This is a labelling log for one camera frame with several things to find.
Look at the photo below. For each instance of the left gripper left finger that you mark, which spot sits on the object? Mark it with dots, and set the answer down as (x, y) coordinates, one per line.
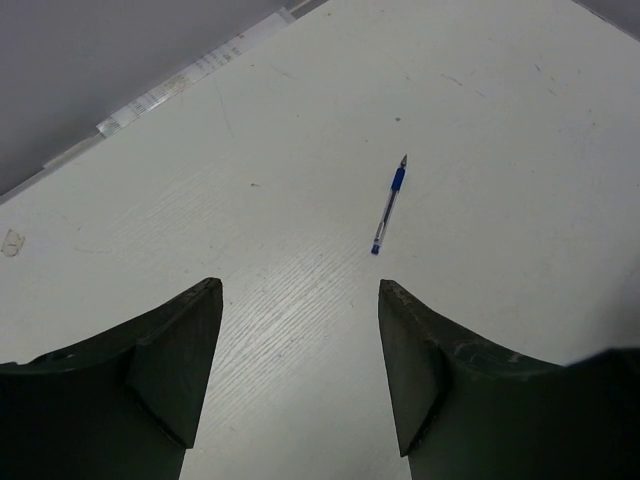
(123, 404)

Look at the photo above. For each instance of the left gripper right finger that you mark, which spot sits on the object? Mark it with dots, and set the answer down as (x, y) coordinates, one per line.
(467, 408)

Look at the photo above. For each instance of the blue pen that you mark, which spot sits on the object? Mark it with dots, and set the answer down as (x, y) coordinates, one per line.
(395, 187)

